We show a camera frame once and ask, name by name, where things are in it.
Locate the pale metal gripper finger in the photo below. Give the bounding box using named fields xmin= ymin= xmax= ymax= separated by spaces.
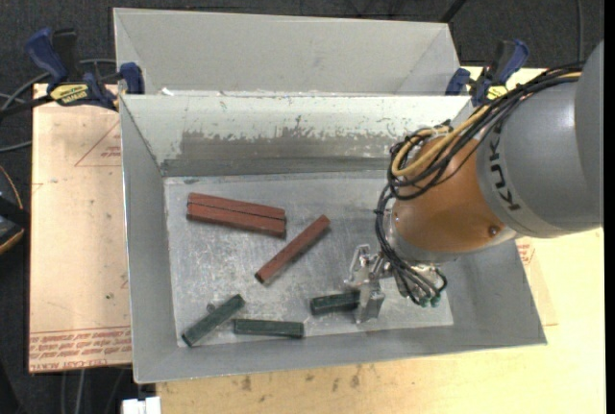
xmin=343 ymin=275 xmax=377 ymax=293
xmin=355 ymin=288 xmax=386 ymax=325

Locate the dark green flat block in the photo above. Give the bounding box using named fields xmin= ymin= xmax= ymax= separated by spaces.
xmin=233 ymin=318 xmax=306 ymax=340
xmin=181 ymin=294 xmax=247 ymax=349
xmin=309 ymin=290 xmax=361 ymax=317

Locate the red-brown flat block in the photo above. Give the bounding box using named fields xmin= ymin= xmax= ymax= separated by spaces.
xmin=254 ymin=214 xmax=332 ymax=286
xmin=185 ymin=203 xmax=288 ymax=240
xmin=186 ymin=192 xmax=288 ymax=222

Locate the grey metal bin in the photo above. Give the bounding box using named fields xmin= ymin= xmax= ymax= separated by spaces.
xmin=112 ymin=7 xmax=549 ymax=384

